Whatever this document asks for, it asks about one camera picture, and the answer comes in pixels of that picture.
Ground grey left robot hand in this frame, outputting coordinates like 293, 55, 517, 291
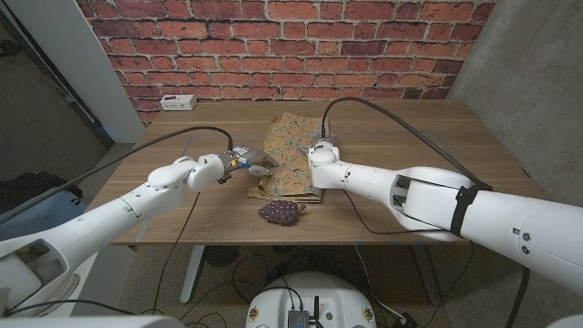
222, 145, 281, 178

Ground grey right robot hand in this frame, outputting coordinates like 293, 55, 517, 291
298, 130, 339, 154

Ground tan cloth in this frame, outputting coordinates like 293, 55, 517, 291
246, 111, 329, 204

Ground purple toy grapes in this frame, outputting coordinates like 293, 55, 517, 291
257, 199, 307, 227

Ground white power strip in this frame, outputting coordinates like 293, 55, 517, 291
159, 94, 198, 112

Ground black round floor object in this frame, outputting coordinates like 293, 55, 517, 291
203, 245, 241, 269

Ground white table leg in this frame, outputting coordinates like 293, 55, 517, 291
179, 245, 206, 305

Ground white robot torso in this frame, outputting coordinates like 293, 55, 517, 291
245, 272, 377, 328

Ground small grey electronics box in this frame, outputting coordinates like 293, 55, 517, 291
287, 309, 310, 328

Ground grey table leg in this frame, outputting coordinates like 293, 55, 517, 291
412, 244, 443, 305

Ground black cloth bundle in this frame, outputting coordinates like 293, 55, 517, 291
0, 170, 84, 215

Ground blue storage bin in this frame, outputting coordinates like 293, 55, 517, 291
0, 186, 87, 242

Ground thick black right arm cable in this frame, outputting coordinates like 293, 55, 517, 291
320, 96, 532, 328

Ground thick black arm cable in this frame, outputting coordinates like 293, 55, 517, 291
320, 96, 532, 328
0, 126, 235, 227

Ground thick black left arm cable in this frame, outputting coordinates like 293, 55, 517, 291
0, 126, 235, 227

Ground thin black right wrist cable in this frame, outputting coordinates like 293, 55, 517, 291
341, 189, 475, 327

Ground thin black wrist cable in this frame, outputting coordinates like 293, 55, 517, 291
341, 189, 475, 327
4, 190, 202, 318

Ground thin black left wrist cable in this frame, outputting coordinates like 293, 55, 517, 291
4, 190, 202, 318

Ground white floor cable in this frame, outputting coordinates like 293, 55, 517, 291
353, 244, 406, 323

